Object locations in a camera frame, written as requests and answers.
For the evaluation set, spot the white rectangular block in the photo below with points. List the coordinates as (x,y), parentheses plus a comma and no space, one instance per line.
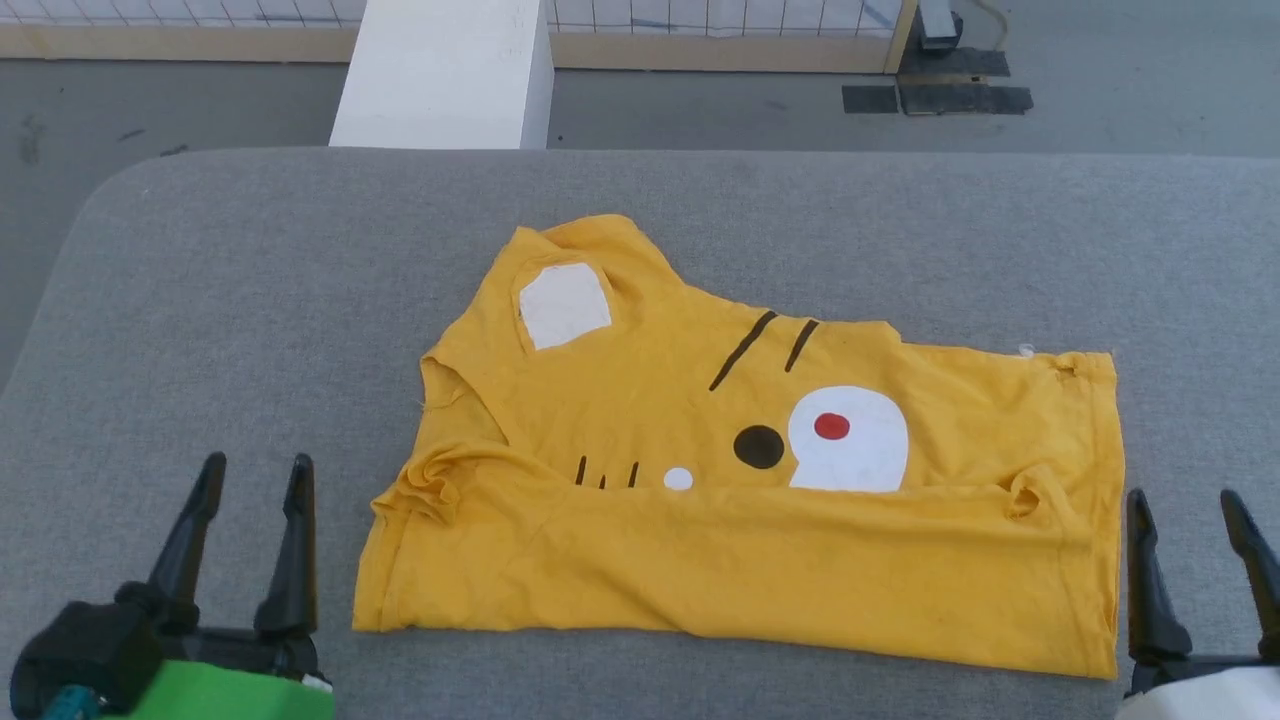
(450,80)

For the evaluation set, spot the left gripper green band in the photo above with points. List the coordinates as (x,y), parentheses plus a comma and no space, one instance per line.
(200,690)

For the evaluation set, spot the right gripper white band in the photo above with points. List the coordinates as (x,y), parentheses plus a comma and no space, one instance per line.
(1210,695)

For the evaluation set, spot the yellow cartoon print t-shirt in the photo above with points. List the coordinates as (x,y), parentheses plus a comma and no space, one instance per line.
(700,560)

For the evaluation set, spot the grey fabric sofa cushion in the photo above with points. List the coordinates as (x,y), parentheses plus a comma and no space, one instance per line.
(250,300)

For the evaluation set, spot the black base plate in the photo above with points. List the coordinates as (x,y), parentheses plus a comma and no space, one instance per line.
(955,62)

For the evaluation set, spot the large black floor mat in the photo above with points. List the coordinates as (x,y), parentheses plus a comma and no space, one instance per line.
(965,99)

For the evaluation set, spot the small black floor mat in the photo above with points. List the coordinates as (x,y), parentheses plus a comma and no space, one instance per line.
(869,99)

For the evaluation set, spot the lemon tile print partition panel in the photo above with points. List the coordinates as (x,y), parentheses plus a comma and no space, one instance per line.
(700,30)

